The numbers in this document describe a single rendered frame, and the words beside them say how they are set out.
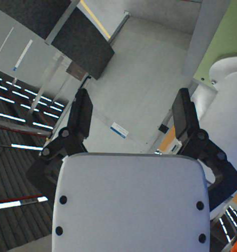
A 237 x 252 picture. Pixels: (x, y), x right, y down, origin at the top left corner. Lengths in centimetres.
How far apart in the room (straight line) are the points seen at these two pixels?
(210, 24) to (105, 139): 141
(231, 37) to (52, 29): 134
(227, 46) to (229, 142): 14
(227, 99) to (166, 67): 136
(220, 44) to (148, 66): 140
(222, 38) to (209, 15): 4
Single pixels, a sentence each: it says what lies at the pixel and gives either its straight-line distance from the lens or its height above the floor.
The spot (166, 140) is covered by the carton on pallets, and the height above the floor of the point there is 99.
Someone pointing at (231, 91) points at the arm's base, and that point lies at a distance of 27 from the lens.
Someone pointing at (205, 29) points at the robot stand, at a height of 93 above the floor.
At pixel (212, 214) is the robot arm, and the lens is 28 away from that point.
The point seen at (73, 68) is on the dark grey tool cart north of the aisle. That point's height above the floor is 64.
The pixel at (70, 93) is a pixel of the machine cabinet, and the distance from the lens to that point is 1000.
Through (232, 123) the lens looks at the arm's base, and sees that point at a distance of 25.
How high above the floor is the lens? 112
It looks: 5 degrees up
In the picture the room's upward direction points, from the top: 147 degrees counter-clockwise
